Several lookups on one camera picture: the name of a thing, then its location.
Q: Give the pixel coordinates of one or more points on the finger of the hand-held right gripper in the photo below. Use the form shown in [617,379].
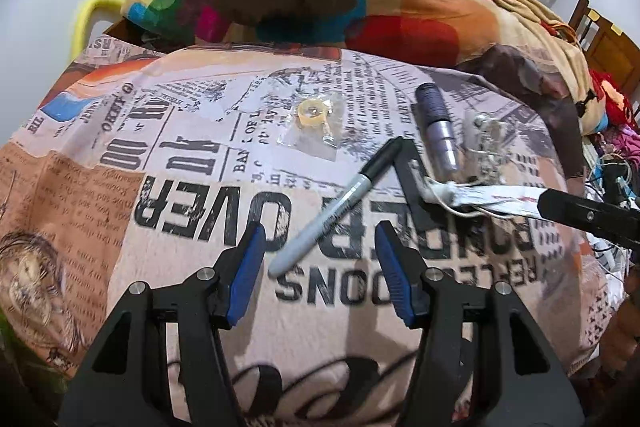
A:
[575,209]

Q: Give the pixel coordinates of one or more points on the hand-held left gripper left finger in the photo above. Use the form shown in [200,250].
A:
[247,267]

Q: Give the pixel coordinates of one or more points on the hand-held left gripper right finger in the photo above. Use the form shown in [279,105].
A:
[392,267]

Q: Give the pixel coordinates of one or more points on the grey black marker pen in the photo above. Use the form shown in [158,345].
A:
[325,217]

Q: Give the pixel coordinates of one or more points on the red plush toy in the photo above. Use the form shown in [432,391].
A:
[612,99]

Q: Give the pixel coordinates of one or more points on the dark brown cloth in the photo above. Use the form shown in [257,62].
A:
[525,72]

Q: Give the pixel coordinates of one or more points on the purple silver tube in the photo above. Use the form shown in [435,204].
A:
[435,122]

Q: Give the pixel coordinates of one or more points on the wooden chair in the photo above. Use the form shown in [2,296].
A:
[615,52]

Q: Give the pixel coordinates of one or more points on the newspaper print blanket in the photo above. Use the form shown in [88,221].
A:
[150,132]

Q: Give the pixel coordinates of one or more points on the clear bag with yellow roll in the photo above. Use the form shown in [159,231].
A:
[311,113]

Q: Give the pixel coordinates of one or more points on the beige cloth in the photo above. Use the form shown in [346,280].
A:
[530,32]

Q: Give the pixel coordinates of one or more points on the yellow pipe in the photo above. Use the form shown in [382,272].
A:
[82,22]

